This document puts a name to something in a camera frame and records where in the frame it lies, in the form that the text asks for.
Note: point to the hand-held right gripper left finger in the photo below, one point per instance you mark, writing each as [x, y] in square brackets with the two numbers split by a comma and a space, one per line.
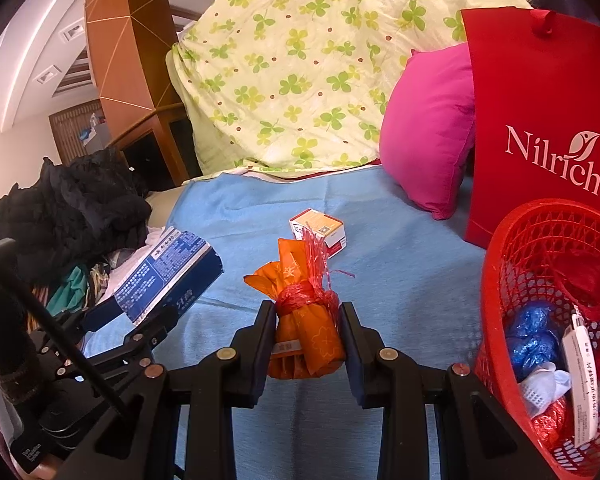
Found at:
[260, 340]

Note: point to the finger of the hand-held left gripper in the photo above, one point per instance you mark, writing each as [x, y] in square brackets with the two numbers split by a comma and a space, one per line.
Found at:
[145, 332]

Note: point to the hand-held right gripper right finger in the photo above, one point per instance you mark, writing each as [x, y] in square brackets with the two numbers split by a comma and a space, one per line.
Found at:
[352, 340]

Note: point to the blue carton box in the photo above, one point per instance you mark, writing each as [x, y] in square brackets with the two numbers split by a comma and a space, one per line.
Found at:
[165, 270]

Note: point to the orange white medicine box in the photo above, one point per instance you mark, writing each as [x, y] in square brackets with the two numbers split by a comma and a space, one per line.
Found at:
[320, 232]

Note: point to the red plastic basket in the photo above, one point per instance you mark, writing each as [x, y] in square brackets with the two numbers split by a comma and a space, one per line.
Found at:
[495, 285]

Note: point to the blue plastic bag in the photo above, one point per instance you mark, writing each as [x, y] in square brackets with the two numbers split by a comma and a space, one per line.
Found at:
[530, 345]

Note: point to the white tissue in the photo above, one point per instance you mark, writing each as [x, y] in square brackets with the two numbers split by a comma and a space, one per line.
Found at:
[545, 385]

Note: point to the small red plastic bag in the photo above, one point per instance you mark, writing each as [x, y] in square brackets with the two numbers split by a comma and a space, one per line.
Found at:
[550, 422]

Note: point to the large red plastic bag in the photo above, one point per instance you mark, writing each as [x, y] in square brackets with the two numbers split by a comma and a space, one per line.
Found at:
[580, 285]

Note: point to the light blue towel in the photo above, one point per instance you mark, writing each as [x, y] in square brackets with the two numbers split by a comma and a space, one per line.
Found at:
[390, 260]

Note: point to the teal cloth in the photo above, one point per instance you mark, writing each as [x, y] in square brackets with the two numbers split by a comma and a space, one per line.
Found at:
[67, 290]

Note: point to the beige mattress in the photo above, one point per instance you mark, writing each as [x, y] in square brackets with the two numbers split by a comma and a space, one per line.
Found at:
[162, 207]

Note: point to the black clothing pile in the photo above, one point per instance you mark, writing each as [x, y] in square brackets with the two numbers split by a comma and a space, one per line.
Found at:
[80, 210]

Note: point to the dark wooden cabinet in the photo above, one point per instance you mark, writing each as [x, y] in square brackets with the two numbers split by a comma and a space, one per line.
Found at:
[155, 155]

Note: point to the pink pillow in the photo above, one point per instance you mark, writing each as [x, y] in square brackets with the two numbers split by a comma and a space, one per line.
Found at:
[425, 135]

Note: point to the brown bamboo curtain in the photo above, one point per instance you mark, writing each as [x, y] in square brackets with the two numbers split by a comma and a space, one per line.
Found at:
[65, 130]

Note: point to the square recessed ceiling light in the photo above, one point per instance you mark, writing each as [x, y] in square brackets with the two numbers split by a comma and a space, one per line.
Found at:
[47, 75]
[73, 30]

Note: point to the clover print quilt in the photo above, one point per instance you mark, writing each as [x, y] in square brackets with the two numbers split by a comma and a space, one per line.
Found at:
[305, 60]

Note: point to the red paper bag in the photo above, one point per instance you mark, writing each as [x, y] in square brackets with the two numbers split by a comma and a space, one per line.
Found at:
[530, 85]

